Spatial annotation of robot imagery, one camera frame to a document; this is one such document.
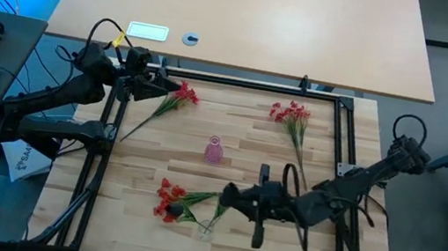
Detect black frame clamp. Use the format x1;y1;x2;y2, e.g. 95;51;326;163
297;73;312;91

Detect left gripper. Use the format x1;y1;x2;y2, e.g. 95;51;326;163
111;61;185;112

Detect light wood desk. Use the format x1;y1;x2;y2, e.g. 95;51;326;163
42;0;448;106

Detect pink glass vase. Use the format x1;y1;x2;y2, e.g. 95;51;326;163
202;134;227;167

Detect white printed bag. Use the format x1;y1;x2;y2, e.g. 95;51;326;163
0;135;56;189

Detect red flower bunch green stems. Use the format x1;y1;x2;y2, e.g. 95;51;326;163
258;97;322;193
150;176;221;232

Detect dark tulip green stem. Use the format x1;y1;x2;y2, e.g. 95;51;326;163
207;193;233;236
163;200;213;232

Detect red flower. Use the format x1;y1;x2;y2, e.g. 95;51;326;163
118;72;203;154

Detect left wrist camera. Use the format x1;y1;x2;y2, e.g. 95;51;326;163
125;45;155;74

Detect clear glass vase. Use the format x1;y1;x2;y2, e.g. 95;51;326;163
195;217;218;244

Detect yellow cable tag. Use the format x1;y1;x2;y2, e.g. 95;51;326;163
110;30;127;50

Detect black aluminium frame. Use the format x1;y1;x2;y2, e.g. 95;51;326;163
25;49;422;251

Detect white rectangular desk plate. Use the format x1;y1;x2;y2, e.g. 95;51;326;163
124;19;171;44

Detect black right arm cable loop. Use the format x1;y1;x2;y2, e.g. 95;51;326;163
389;111;431;151

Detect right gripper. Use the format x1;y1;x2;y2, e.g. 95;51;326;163
213;157;305;251

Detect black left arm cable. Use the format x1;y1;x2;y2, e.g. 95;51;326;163
81;14;138;68

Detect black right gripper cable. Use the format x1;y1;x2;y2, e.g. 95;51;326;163
270;161;322;251

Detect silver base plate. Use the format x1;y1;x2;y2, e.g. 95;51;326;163
334;160;358;181

